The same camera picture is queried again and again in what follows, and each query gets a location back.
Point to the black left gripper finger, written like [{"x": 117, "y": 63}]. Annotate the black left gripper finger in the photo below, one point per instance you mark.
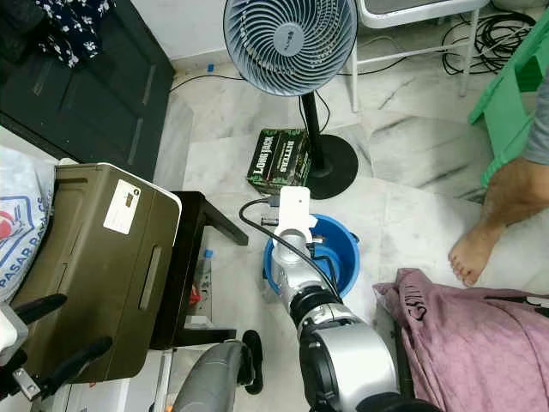
[
  {"x": 45, "y": 309},
  {"x": 81, "y": 365}
]

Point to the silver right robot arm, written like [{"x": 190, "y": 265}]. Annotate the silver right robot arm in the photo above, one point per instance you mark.
[{"x": 360, "y": 360}]

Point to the olive brown hard case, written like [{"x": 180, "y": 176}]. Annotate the olive brown hard case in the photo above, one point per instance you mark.
[{"x": 103, "y": 266}]

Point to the white printed plastic bag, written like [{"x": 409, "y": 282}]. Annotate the white printed plastic bag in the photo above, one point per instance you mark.
[{"x": 21, "y": 223}]

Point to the black wooden stool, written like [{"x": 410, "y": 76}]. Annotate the black wooden stool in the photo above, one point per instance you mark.
[{"x": 197, "y": 219}]

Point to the dark panelled cabinet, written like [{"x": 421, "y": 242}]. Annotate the dark panelled cabinet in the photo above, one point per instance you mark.
[{"x": 103, "y": 94}]

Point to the green Long Jack carton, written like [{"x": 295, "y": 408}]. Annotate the green Long Jack carton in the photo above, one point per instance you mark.
[{"x": 276, "y": 161}]

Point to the navy floral cloth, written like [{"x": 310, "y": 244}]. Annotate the navy floral cloth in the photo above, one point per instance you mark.
[{"x": 73, "y": 34}]

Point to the blue plastic bucket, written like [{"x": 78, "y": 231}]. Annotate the blue plastic bucket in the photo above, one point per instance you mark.
[{"x": 343, "y": 257}]

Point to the grey standing fan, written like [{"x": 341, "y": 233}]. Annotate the grey standing fan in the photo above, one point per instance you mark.
[{"x": 290, "y": 39}]

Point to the maroon printed blanket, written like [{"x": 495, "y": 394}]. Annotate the maroon printed blanket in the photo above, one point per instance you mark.
[{"x": 472, "y": 343}]

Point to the white metal-legged table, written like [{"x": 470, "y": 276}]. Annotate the white metal-legged table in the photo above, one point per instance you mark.
[{"x": 395, "y": 13}]

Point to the green plastic chair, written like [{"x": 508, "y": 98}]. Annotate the green plastic chair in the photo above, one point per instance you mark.
[{"x": 506, "y": 103}]

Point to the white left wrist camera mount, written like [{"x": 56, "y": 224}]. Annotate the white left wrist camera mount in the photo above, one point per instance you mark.
[{"x": 10, "y": 330}]

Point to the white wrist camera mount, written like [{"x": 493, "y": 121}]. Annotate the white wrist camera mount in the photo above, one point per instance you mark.
[
  {"x": 294, "y": 206},
  {"x": 10, "y": 330}
]

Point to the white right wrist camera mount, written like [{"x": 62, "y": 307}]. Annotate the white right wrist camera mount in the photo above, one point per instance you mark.
[{"x": 294, "y": 206}]

